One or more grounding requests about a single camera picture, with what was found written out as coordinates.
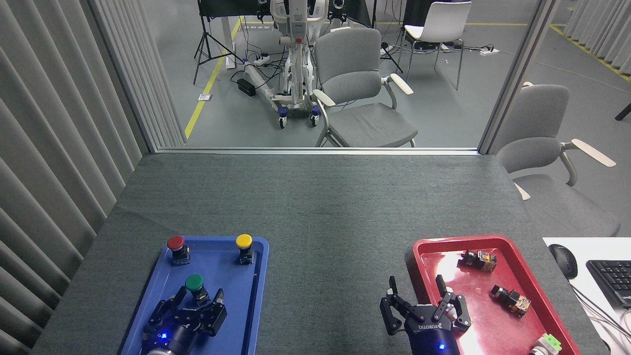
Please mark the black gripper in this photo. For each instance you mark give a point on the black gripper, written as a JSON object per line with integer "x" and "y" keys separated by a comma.
{"x": 172, "y": 335}
{"x": 431, "y": 335}

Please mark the green push button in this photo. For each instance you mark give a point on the green push button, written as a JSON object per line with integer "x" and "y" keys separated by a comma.
{"x": 193, "y": 282}

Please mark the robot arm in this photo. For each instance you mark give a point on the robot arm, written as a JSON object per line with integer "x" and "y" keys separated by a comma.
{"x": 155, "y": 352}

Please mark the red push button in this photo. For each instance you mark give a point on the red push button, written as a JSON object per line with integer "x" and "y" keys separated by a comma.
{"x": 176, "y": 242}

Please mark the yellow push button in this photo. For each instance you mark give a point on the yellow push button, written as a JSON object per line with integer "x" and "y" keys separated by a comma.
{"x": 244, "y": 240}

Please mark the blue plastic tray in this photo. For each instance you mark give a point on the blue plastic tray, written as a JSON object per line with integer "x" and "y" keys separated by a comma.
{"x": 236, "y": 315}

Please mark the red plastic tray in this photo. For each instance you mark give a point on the red plastic tray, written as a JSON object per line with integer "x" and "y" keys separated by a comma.
{"x": 493, "y": 276}

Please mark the black computer mouse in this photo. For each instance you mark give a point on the black computer mouse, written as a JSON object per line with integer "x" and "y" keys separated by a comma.
{"x": 564, "y": 260}

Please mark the white desk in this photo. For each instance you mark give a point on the white desk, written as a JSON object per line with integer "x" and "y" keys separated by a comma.
{"x": 591, "y": 249}

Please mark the black keyboard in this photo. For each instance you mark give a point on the black keyboard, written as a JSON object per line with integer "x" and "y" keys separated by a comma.
{"x": 613, "y": 281}

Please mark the grey office chair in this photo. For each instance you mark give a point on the grey office chair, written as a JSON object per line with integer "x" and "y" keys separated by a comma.
{"x": 542, "y": 148}
{"x": 365, "y": 123}

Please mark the metal floor outlet plate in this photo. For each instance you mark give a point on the metal floor outlet plate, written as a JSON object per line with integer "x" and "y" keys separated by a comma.
{"x": 205, "y": 97}

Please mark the black power adapter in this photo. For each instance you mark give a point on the black power adapter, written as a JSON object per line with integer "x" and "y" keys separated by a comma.
{"x": 246, "y": 87}

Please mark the black tripod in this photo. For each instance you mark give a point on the black tripod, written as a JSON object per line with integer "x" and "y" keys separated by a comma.
{"x": 389, "y": 56}
{"x": 206, "y": 39}

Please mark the white power strip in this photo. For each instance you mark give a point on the white power strip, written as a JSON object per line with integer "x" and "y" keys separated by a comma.
{"x": 262, "y": 60}
{"x": 489, "y": 51}

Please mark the white stand on wheels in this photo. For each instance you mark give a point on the white stand on wheels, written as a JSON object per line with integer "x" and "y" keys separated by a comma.
{"x": 297, "y": 64}

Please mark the black chair base leg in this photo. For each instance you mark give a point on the black chair base leg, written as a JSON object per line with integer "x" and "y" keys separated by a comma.
{"x": 623, "y": 112}

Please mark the white plastic chair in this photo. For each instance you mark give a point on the white plastic chair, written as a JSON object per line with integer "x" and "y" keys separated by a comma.
{"x": 443, "y": 22}

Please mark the black orange switch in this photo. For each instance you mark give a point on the black orange switch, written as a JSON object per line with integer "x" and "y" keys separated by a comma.
{"x": 478, "y": 259}
{"x": 510, "y": 300}

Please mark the green white switch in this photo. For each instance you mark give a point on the green white switch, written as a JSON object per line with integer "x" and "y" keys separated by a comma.
{"x": 547, "y": 344}

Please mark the silver table rail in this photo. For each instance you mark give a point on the silver table rail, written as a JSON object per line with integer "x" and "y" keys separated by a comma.
{"x": 315, "y": 151}

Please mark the silver post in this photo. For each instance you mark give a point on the silver post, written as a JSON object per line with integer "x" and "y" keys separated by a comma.
{"x": 517, "y": 74}

